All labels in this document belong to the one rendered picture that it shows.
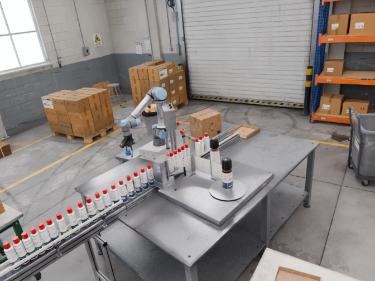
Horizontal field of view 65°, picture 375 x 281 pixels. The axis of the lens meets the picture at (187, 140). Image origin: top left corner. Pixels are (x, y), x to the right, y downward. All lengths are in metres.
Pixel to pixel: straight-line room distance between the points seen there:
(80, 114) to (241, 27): 3.88
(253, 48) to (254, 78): 0.67
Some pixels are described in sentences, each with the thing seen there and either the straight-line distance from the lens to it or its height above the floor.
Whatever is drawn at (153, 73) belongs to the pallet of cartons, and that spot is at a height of 1.05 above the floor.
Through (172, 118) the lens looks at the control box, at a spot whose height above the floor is 1.40.
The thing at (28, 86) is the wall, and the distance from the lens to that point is 7.98.
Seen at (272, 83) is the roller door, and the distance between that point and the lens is 6.98.
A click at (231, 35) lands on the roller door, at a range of 7.10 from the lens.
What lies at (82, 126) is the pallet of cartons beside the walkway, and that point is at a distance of 6.03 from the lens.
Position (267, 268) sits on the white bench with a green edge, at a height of 0.80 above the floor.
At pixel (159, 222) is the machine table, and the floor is 0.83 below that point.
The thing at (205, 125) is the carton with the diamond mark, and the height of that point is 1.04.
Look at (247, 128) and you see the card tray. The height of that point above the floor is 0.83.
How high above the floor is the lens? 2.30
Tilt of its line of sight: 25 degrees down
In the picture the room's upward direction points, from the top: 6 degrees counter-clockwise
